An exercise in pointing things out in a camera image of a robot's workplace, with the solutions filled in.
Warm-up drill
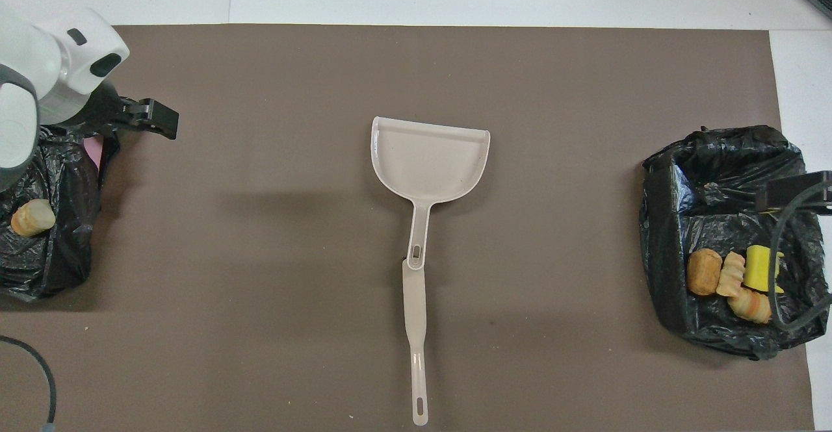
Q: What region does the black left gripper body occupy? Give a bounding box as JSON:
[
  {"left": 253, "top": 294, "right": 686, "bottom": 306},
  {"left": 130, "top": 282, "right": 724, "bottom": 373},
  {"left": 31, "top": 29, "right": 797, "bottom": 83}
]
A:
[{"left": 40, "top": 79, "right": 131, "bottom": 137}]

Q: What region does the beige plastic dustpan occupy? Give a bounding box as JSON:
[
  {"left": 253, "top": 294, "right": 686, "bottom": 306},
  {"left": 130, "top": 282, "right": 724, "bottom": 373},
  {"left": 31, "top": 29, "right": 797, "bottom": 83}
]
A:
[{"left": 370, "top": 116, "right": 491, "bottom": 271}]

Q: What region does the black bag over pink bin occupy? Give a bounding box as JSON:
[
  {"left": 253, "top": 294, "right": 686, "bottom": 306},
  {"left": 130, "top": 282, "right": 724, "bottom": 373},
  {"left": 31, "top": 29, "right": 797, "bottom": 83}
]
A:
[{"left": 0, "top": 123, "right": 122, "bottom": 301}]

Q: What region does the black bag-lined bin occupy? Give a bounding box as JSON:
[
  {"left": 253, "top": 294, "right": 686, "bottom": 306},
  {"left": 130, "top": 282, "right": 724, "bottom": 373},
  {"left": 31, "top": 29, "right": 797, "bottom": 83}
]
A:
[{"left": 639, "top": 125, "right": 831, "bottom": 361}]

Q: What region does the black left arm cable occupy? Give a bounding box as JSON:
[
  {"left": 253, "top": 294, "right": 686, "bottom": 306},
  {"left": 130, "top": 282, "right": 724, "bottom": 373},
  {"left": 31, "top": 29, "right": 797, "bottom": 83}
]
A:
[{"left": 0, "top": 335, "right": 58, "bottom": 432}]

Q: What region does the pale ridged bread piece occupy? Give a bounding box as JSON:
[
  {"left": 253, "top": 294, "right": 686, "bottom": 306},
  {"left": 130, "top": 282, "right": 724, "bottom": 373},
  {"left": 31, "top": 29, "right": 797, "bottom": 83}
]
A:
[{"left": 716, "top": 251, "right": 747, "bottom": 298}]

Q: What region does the yellow sponge with green pad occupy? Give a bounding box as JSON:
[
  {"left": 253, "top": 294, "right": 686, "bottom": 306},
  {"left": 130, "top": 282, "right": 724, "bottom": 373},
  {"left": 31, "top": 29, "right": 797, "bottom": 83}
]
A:
[{"left": 743, "top": 245, "right": 785, "bottom": 294}]

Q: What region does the striped orange bread roll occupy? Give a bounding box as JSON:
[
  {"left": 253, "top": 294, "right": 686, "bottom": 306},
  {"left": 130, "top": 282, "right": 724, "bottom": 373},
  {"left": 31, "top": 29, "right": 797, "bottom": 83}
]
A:
[{"left": 727, "top": 289, "right": 774, "bottom": 324}]

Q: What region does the brown table mat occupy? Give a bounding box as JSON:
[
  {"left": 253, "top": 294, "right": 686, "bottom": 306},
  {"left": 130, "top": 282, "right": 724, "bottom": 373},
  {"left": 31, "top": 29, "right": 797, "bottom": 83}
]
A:
[{"left": 0, "top": 24, "right": 817, "bottom": 432}]

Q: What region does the round brown bun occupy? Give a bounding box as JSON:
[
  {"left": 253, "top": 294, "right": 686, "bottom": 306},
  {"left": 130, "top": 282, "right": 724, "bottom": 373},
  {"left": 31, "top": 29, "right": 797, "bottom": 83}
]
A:
[{"left": 687, "top": 248, "right": 723, "bottom": 297}]

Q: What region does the beige hand brush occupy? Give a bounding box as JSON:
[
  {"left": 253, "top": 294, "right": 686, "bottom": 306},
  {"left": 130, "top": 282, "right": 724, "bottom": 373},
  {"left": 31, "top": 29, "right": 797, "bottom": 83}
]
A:
[{"left": 402, "top": 258, "right": 430, "bottom": 427}]

